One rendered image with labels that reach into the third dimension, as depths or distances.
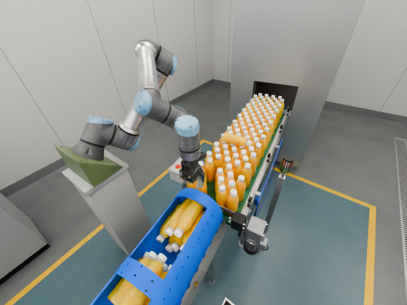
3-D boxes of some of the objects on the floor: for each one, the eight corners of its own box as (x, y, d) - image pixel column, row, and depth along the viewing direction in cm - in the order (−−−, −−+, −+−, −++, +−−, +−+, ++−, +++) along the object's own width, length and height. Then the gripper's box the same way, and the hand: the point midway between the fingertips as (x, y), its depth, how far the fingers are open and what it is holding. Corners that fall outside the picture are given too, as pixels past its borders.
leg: (207, 282, 170) (205, 253, 130) (210, 276, 173) (208, 245, 134) (212, 286, 167) (212, 257, 127) (215, 279, 171) (216, 249, 131)
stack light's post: (254, 252, 188) (278, 177, 118) (255, 248, 191) (279, 173, 121) (258, 253, 187) (284, 180, 117) (260, 250, 189) (286, 175, 119)
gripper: (171, 158, 79) (178, 190, 93) (197, 167, 74) (199, 200, 88) (183, 147, 85) (187, 179, 98) (206, 154, 80) (208, 187, 93)
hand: (195, 183), depth 94 cm, fingers open, 5 cm apart
